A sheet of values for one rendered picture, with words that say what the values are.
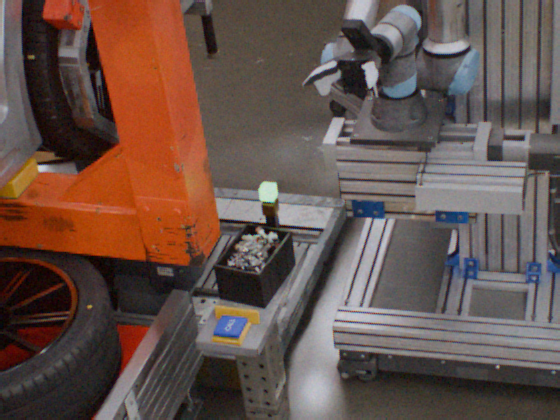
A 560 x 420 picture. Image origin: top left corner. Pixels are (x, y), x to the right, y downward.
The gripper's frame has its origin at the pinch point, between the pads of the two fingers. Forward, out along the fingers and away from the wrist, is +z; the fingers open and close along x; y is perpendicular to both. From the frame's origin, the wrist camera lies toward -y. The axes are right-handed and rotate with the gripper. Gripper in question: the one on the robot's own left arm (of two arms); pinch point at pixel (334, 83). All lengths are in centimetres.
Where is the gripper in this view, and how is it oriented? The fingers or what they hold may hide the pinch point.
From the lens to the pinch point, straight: 219.6
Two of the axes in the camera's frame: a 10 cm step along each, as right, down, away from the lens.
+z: -4.8, 5.4, -6.9
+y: 2.3, 8.4, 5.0
